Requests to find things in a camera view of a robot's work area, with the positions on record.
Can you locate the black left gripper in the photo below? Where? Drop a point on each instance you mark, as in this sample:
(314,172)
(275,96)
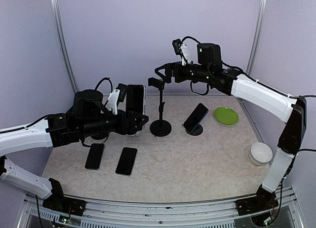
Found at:
(130,128)

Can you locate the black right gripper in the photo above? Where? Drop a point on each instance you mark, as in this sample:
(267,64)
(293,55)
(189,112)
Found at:
(170,68)

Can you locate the tall black phone stand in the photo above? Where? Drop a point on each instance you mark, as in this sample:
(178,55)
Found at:
(160,127)

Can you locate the black phone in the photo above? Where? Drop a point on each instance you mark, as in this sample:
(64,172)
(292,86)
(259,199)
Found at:
(195,117)
(126,161)

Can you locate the blue-edged black smartphone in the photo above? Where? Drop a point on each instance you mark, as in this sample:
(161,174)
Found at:
(94,157)

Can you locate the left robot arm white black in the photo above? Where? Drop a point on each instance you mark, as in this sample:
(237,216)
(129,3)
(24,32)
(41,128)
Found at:
(88,117)

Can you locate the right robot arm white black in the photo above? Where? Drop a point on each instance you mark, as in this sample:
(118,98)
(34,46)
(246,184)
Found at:
(232,81)

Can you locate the black phone on short stand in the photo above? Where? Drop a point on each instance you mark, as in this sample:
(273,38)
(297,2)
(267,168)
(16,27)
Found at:
(195,117)

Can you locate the short black phone stand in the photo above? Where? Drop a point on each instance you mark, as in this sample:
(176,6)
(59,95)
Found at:
(196,132)

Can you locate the green round stand base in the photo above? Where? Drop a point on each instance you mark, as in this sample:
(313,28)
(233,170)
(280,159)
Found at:
(226,115)

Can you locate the white round bowl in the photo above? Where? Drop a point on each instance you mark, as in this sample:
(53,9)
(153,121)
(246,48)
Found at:
(260,154)

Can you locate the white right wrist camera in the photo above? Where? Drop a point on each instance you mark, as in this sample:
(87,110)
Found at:
(182,50)

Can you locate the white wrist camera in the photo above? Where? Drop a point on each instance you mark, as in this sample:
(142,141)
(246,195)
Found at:
(115,97)
(182,50)

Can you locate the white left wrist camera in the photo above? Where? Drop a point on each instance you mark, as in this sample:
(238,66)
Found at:
(115,97)

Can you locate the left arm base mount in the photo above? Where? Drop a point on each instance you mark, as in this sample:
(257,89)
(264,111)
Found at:
(58,202)

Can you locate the right aluminium corner post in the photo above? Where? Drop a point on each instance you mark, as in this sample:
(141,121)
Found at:
(257,35)

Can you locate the aluminium corner post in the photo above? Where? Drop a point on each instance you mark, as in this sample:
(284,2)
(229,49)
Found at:
(63,45)
(257,35)

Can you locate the left aluminium corner post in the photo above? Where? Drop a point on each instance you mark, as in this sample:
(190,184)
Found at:
(63,45)

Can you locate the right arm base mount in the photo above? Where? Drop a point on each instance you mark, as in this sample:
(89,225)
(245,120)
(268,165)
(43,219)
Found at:
(263,200)

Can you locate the aluminium front rail frame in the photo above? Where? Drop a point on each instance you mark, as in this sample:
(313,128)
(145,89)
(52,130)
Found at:
(221,213)

